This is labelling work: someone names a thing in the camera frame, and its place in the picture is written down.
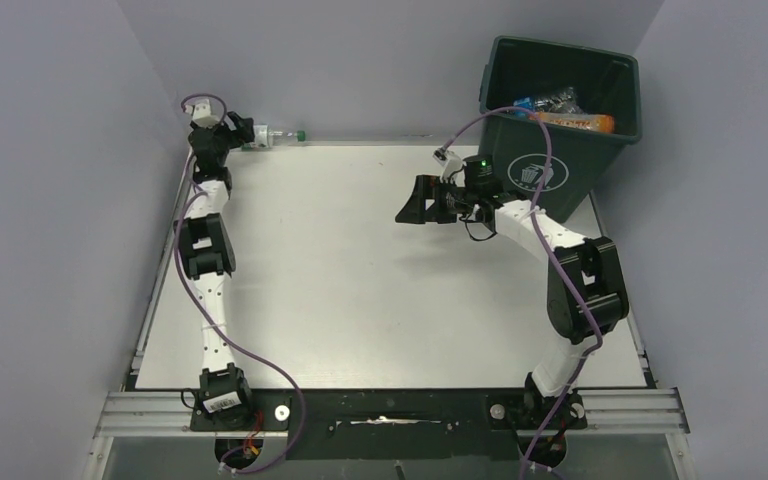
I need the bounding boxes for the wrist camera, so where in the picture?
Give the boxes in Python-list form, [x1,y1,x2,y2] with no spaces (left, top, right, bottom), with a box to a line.
[433,148,464,183]
[184,98,221,128]

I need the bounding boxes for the orange drink bottle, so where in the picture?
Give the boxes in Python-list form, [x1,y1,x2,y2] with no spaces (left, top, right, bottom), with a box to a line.
[536,112,615,134]

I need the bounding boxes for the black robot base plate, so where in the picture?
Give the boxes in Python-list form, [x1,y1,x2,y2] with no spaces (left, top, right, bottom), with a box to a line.
[180,388,588,469]

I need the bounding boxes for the dark green trash bin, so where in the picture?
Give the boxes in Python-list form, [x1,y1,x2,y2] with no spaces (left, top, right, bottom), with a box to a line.
[479,36,643,222]

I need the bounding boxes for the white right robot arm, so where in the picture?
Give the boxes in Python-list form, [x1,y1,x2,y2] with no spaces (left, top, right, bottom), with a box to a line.
[395,149,630,427]

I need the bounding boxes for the aluminium table frame rail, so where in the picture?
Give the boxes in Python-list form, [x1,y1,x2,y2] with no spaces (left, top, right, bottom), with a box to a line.
[82,387,697,479]

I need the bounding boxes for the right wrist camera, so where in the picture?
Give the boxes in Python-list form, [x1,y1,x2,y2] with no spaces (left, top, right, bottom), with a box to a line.
[433,148,464,183]

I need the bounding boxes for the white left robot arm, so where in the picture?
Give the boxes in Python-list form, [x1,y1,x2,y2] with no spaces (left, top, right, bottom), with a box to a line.
[176,112,255,426]

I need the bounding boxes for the clear bottle green cap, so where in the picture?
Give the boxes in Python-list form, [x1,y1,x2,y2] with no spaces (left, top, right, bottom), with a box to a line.
[241,124,307,150]

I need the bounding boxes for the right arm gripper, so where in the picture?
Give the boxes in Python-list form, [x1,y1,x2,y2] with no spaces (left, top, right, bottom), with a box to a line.
[396,176,477,226]

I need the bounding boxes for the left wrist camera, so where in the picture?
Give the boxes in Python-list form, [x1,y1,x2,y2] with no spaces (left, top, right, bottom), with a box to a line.
[184,98,221,128]

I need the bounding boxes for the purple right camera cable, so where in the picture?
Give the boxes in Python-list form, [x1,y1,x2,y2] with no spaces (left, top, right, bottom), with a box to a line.
[440,106,605,480]

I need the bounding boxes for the clear bottle blue white label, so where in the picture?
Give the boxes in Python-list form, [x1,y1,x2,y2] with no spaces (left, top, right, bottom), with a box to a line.
[513,86,584,114]

